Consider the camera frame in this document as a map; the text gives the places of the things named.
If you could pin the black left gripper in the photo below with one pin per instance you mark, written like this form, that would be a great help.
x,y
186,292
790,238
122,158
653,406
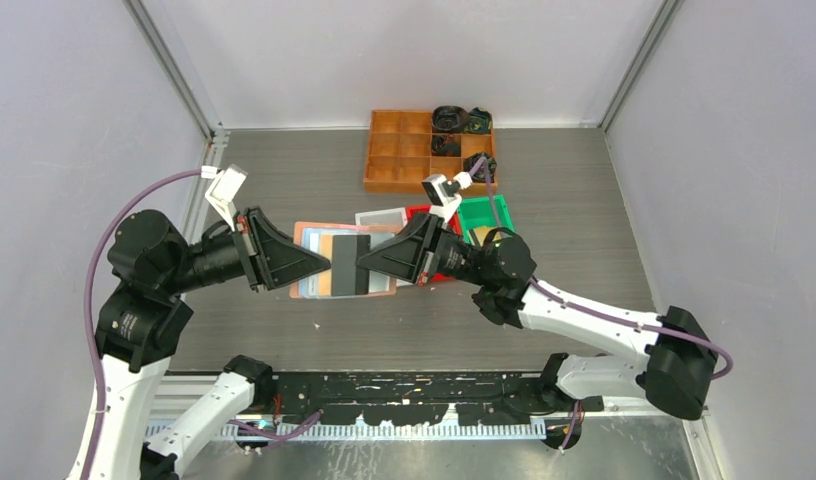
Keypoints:
x,y
269,254

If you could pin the gold cards in bin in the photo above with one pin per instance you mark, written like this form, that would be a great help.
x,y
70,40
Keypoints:
x,y
478,235

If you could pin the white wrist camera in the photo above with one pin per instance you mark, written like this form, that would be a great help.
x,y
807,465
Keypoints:
x,y
222,190
445,193

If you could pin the light blue card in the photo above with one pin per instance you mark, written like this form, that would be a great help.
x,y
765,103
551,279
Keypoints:
x,y
308,262

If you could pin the green plastic bin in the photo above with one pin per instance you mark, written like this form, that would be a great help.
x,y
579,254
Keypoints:
x,y
477,212

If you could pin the dark rolled tie middle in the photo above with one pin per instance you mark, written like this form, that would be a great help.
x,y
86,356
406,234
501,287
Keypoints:
x,y
445,145

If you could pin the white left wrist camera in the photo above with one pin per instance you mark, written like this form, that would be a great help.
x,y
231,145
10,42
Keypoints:
x,y
222,190

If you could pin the orange wooden compartment tray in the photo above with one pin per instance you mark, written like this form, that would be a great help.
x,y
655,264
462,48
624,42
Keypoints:
x,y
398,155

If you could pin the green patterned rolled tie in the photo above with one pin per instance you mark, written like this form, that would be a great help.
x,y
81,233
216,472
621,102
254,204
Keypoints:
x,y
480,122

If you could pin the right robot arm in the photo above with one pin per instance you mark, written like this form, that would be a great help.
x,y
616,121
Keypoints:
x,y
666,359

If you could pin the camouflage rolled tie lower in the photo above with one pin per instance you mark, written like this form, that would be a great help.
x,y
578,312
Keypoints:
x,y
481,167

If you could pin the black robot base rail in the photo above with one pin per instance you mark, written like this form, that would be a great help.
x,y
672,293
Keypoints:
x,y
369,406

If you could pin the white plastic bin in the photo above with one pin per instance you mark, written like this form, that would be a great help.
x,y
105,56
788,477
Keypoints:
x,y
387,220

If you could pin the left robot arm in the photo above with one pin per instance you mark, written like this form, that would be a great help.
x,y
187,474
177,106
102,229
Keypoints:
x,y
139,326

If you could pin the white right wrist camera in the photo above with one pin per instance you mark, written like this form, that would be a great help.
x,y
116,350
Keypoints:
x,y
445,193

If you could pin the dark rolled belt top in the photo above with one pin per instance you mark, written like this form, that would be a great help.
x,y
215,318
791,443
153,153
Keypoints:
x,y
449,119

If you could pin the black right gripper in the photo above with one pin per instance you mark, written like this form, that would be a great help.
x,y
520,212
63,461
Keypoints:
x,y
414,251

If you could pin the black credit card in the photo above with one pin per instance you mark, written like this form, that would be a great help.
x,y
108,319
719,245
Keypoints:
x,y
348,279

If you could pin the grey white card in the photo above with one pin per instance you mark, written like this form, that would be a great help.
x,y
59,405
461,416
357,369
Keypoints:
x,y
379,283

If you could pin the tan leather card holder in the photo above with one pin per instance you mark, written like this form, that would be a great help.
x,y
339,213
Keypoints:
x,y
345,258

